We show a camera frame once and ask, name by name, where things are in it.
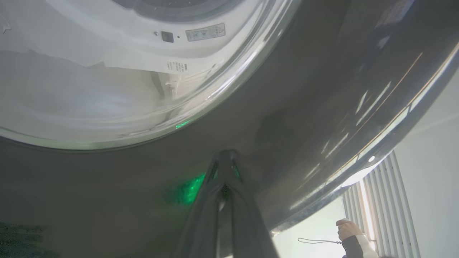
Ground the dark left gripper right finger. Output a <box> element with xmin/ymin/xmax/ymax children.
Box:
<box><xmin>222</xmin><ymin>150</ymin><xmax>281</xmax><ymax>258</ymax></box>

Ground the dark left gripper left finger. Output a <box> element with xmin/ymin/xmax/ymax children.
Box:
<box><xmin>172</xmin><ymin>150</ymin><xmax>226</xmax><ymax>258</ymax></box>

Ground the thin black cord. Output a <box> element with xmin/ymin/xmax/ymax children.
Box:
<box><xmin>297</xmin><ymin>237</ymin><xmax>343</xmax><ymax>245</ymax></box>

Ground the glass washing machine door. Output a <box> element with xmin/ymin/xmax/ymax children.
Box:
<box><xmin>0</xmin><ymin>0</ymin><xmax>459</xmax><ymax>258</ymax></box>

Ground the white front-load washing machine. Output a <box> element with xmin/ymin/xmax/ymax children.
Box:
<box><xmin>0</xmin><ymin>0</ymin><xmax>287</xmax><ymax>144</ymax></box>

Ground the grey rubber door gasket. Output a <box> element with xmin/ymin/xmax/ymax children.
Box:
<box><xmin>111</xmin><ymin>0</ymin><xmax>244</xmax><ymax>22</ymax></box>

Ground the bare person hand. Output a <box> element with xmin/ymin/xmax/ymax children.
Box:
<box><xmin>336</xmin><ymin>219</ymin><xmax>364</xmax><ymax>242</ymax></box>

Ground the small printed text sticker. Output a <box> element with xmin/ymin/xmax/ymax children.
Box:
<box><xmin>166</xmin><ymin>62</ymin><xmax>189</xmax><ymax>74</ymax></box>

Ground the grey warning sticker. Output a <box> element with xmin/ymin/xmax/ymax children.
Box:
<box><xmin>185</xmin><ymin>23</ymin><xmax>226</xmax><ymax>42</ymax></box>

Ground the white slatted wall panel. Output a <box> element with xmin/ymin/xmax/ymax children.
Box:
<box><xmin>342</xmin><ymin>150</ymin><xmax>421</xmax><ymax>258</ymax></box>

